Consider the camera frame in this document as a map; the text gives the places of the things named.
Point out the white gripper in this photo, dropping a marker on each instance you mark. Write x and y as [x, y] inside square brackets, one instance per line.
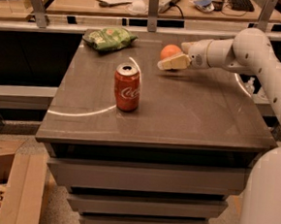
[199, 53]

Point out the orange fruit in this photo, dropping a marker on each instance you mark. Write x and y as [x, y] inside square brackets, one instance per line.
[169, 50]

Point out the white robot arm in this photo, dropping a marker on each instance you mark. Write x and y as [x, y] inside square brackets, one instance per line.
[250, 51]

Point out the grey power strip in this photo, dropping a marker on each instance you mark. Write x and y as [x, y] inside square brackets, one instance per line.
[164, 5]

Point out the red Coca-Cola can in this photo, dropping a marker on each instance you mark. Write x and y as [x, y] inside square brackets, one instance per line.
[127, 87]

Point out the plastic water bottle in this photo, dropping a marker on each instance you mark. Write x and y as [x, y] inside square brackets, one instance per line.
[249, 86]

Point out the black keyboard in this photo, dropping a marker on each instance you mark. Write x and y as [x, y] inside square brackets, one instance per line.
[241, 5]

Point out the green chip bag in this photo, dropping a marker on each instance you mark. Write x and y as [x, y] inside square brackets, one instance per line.
[109, 39]

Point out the grey drawer cabinet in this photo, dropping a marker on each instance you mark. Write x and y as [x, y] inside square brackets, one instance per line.
[175, 159]

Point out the cardboard box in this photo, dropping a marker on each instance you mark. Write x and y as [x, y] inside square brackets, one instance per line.
[24, 174]

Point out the metal bracket middle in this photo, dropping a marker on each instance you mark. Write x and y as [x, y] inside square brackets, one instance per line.
[152, 15]

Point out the metal bracket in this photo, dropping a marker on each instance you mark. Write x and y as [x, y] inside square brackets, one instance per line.
[265, 14]
[40, 14]
[152, 15]

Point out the metal bracket right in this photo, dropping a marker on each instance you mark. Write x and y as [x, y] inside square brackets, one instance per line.
[265, 14]

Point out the metal bracket left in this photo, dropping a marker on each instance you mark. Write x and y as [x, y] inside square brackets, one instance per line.
[40, 14]

